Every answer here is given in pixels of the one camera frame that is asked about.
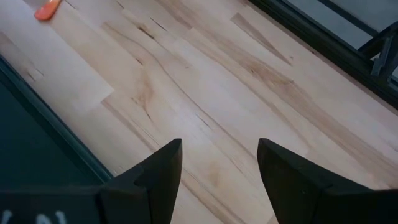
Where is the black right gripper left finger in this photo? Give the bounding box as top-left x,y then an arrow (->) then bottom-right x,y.
99,138 -> 183,224

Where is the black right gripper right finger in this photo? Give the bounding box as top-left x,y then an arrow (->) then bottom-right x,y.
257,138 -> 398,224

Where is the dark green plastic tray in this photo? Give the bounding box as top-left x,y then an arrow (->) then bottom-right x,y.
0,55 -> 113,189

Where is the orange plastic utensil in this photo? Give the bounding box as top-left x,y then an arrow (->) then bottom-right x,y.
34,0 -> 63,22

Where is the black metal table frame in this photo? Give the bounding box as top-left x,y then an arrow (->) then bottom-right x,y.
248,0 -> 398,110

